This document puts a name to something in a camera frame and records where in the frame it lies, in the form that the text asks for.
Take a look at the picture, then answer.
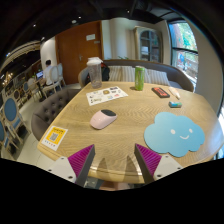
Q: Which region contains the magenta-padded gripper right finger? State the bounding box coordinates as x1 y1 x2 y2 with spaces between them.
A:
134 143 184 185

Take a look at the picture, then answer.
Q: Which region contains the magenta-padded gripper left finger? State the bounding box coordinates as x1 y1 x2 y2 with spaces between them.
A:
46 143 96 188

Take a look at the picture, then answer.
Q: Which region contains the pink computer mouse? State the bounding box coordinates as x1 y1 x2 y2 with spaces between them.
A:
89 109 118 130

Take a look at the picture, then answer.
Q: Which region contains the blue cloud-shaped mouse pad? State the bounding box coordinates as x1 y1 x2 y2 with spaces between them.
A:
143 111 206 158

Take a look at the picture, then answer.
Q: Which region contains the yellow code sticker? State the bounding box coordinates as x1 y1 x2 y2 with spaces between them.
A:
39 125 69 152

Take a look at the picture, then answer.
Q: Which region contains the grey tufted armchair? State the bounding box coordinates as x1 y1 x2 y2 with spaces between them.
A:
30 88 81 141

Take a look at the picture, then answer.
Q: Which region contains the small teal pack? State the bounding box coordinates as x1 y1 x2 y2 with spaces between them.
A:
168 100 183 109

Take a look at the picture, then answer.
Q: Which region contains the black and red flat box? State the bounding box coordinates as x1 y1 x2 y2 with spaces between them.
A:
151 86 171 99

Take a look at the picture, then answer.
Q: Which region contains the white sticker sheet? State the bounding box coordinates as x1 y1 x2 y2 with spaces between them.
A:
85 86 129 107

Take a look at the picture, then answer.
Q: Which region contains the cream plastic packet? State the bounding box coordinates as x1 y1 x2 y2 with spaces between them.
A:
168 86 181 100

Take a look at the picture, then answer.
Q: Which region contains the green drink can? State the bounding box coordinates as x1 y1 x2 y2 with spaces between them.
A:
134 65 146 92

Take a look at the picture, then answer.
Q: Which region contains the striped cushion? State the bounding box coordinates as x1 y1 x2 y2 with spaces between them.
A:
108 65 136 83
145 68 171 87

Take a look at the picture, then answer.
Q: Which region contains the group of blue-backed chairs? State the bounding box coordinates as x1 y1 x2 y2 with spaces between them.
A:
0 78 33 158

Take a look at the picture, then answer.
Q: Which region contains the clear shaker bottle white lid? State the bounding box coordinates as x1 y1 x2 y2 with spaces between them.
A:
86 56 104 89

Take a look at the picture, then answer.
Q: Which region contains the grey curved sofa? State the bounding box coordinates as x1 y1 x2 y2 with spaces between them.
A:
78 59 195 93

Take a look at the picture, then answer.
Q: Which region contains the black backpack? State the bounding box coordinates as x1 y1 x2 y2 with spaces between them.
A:
85 63 111 84

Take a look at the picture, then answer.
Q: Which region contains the person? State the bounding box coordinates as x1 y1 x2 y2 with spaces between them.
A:
42 59 54 86

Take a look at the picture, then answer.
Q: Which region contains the brown wooden door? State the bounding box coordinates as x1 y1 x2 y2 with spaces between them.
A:
55 20 104 85

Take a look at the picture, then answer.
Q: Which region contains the glass-door cabinet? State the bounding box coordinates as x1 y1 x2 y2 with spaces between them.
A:
134 26 163 63

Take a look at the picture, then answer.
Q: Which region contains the black-framed window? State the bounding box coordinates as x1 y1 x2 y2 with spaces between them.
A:
168 21 199 89

